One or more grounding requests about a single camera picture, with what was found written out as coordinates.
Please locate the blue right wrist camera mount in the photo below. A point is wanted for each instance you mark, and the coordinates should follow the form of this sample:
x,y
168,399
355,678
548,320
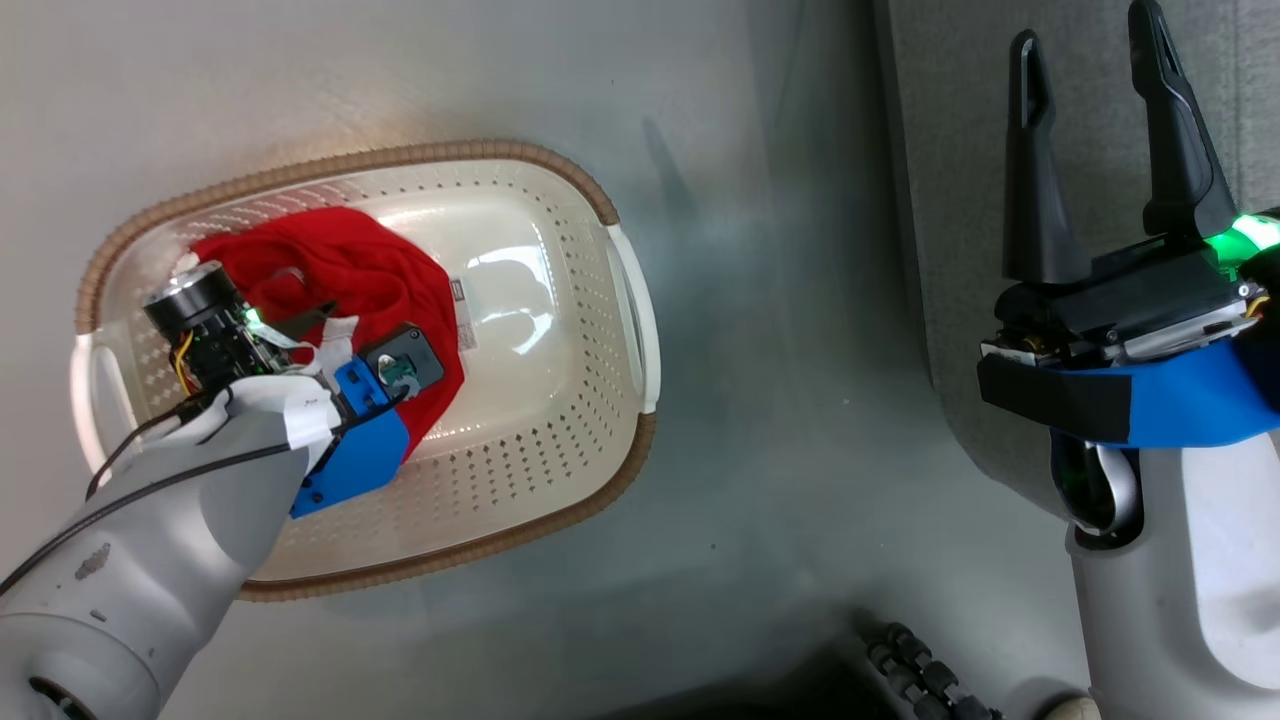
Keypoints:
x,y
1190,405

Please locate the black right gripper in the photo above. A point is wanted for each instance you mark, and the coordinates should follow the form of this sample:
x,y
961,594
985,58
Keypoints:
x,y
1120,310

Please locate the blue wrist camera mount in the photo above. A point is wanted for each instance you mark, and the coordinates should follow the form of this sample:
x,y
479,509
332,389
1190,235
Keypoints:
x,y
355,450
1190,405

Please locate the cream laundry basket brown rim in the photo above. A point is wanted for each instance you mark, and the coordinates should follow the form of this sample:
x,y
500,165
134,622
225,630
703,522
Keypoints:
x,y
540,400

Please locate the red garment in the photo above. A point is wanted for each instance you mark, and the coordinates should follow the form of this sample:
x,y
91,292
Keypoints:
x,y
380,270

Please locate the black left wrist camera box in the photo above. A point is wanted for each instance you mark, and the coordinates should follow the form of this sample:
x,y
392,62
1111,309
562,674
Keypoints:
x,y
402,358

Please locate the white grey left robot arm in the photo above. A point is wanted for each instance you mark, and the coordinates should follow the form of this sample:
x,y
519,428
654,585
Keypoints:
x,y
150,560

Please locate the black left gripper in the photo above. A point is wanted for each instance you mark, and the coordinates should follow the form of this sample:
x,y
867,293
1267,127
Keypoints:
x,y
205,320

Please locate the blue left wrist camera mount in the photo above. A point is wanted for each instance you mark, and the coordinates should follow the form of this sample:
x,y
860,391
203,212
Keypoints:
x,y
355,450

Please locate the white basket label sticker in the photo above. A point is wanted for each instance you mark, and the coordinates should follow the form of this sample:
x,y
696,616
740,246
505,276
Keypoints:
x,y
463,315

